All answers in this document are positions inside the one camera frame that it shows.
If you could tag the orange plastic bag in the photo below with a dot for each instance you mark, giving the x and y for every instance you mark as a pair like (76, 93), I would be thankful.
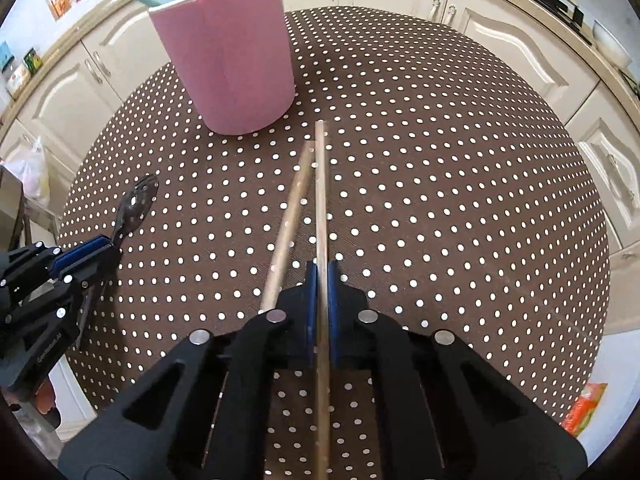
(585, 410)

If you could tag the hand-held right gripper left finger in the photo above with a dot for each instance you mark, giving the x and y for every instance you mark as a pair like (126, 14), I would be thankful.
(310, 310)

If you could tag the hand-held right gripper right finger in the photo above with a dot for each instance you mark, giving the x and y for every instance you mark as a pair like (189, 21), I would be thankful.
(334, 315)

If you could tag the pink utensil holder cup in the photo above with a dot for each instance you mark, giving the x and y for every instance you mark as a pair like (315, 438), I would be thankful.
(235, 60)

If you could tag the small green can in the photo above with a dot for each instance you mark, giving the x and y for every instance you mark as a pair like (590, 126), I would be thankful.
(32, 60)

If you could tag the single wooden chopstick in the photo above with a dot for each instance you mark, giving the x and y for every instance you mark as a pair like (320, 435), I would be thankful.
(295, 200)
(321, 200)

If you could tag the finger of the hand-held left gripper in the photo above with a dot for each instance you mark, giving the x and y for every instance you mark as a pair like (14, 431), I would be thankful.
(80, 256)
(97, 267)

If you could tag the white plastic bag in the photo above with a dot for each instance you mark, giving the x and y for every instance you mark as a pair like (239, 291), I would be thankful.
(30, 170)

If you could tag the orange bottle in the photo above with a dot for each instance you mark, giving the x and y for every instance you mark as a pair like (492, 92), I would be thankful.
(60, 2)

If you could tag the person's left hand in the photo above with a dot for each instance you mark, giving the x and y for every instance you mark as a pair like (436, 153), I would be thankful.
(44, 396)

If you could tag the cream lower cabinets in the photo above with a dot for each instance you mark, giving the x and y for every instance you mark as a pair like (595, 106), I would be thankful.
(500, 35)

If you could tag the labelled glass jar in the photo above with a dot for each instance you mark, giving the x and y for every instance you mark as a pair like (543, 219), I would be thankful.
(17, 82)

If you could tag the white bowl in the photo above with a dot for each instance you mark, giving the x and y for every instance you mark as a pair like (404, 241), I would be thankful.
(612, 42)

